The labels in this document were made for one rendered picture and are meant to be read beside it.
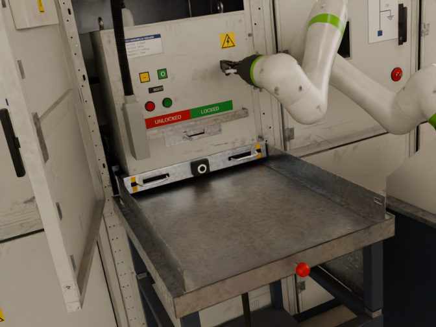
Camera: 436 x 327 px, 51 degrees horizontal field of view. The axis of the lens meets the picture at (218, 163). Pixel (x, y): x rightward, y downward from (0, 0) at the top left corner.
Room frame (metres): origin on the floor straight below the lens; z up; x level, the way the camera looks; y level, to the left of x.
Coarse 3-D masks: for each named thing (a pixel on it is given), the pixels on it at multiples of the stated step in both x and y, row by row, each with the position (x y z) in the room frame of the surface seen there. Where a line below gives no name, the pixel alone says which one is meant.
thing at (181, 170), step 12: (252, 144) 1.59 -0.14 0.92; (264, 144) 1.61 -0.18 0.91; (204, 156) 1.52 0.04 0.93; (216, 156) 1.53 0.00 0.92; (228, 156) 1.55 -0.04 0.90; (240, 156) 1.57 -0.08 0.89; (264, 156) 1.60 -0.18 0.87; (168, 168) 1.47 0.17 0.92; (180, 168) 1.48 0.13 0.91; (216, 168) 1.53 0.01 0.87; (144, 180) 1.44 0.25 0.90; (156, 180) 1.45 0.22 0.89; (168, 180) 1.47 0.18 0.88; (132, 192) 1.42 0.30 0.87
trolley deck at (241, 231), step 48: (144, 192) 1.46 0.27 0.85; (192, 192) 1.40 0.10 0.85; (240, 192) 1.35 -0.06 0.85; (288, 192) 1.30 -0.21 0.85; (144, 240) 1.11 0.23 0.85; (192, 240) 1.07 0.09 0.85; (240, 240) 1.04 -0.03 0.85; (288, 240) 1.01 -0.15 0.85; (336, 240) 0.99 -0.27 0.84; (240, 288) 0.89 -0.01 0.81
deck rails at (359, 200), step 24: (288, 168) 1.47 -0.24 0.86; (312, 168) 1.34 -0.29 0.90; (120, 192) 1.47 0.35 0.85; (336, 192) 1.23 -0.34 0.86; (360, 192) 1.13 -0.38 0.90; (144, 216) 1.13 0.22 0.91; (360, 216) 1.08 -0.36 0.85; (384, 216) 1.04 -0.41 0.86; (168, 264) 0.96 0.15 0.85; (192, 288) 0.85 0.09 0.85
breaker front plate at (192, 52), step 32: (128, 32) 1.46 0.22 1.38; (160, 32) 1.50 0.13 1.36; (192, 32) 1.54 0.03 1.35; (224, 32) 1.58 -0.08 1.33; (128, 64) 1.46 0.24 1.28; (160, 64) 1.49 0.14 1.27; (192, 64) 1.53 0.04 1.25; (160, 96) 1.49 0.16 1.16; (192, 96) 1.53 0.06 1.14; (224, 96) 1.57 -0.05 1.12; (224, 128) 1.56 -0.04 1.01; (128, 160) 1.43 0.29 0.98; (160, 160) 1.47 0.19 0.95
